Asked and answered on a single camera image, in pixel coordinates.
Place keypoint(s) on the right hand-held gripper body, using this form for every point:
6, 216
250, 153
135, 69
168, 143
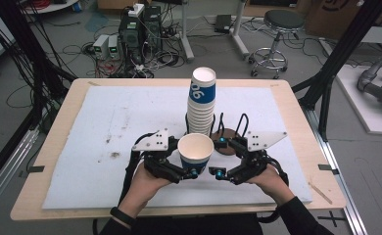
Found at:
252, 160

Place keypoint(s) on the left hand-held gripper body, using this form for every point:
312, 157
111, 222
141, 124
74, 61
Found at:
153, 143

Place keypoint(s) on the single white and blue cup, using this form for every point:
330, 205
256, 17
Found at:
195, 160

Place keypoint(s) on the stack of paper cups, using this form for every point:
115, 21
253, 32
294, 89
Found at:
200, 111

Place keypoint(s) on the person's right hand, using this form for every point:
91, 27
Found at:
274, 186

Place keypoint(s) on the person's left hand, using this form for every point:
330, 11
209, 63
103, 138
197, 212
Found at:
143, 192

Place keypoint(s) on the person's dark clothing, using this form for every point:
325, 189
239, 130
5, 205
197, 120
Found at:
195, 226

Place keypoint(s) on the black wristband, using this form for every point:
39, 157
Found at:
123, 215

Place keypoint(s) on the black tape piece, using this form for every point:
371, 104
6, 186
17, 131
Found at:
36, 169
326, 167

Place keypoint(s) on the thin wooden stick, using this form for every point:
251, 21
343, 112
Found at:
321, 193

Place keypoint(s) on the white foam mat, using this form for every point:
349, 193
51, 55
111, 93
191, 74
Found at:
81, 182

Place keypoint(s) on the grey power supply unit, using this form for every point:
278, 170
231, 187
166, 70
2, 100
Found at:
114, 47
100, 47

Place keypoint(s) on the black computer tower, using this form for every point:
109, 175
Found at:
131, 36
153, 26

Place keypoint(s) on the white desk leg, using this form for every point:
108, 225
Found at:
239, 32
185, 32

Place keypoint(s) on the black box on floor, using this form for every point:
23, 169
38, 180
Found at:
223, 23

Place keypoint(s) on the white platform board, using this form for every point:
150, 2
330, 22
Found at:
358, 104

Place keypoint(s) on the white power strip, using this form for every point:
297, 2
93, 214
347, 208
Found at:
136, 9

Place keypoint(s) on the black round stool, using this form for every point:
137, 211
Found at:
283, 19

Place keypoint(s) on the cardboard box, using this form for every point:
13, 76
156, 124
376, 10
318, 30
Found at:
339, 19

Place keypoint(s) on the white round table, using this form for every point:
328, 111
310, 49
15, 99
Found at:
53, 7

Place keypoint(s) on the aluminium rail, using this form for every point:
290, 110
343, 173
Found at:
339, 182
6, 176

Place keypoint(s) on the black frame post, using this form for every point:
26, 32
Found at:
25, 49
339, 55

